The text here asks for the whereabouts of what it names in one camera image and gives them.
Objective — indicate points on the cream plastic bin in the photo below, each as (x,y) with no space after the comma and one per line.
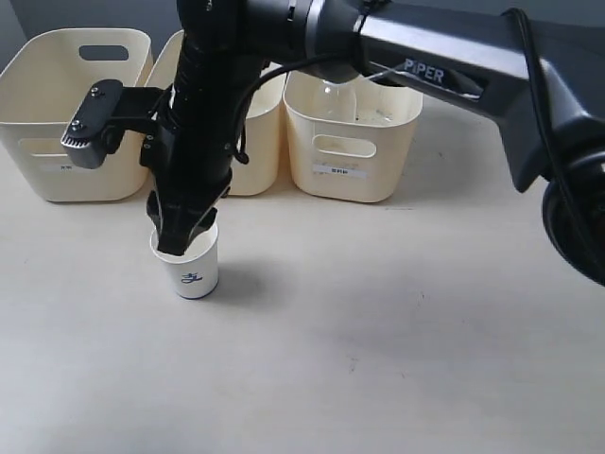
(265,126)
(343,161)
(41,89)

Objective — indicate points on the right cream plastic bin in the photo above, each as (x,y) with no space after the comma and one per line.
(343,161)

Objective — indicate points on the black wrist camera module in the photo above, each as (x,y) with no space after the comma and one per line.
(108,111)

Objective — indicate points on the white paper cup blue logo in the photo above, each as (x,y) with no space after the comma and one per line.
(195,274)

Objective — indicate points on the left cream plastic bin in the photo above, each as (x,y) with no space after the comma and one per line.
(41,89)

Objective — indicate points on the clear plastic bottle white cap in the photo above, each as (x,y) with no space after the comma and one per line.
(356,103)

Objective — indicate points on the middle cream plastic bin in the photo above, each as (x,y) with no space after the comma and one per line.
(265,126)

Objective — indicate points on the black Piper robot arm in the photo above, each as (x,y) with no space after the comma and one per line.
(542,85)

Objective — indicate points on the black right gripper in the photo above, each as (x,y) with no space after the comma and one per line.
(197,125)

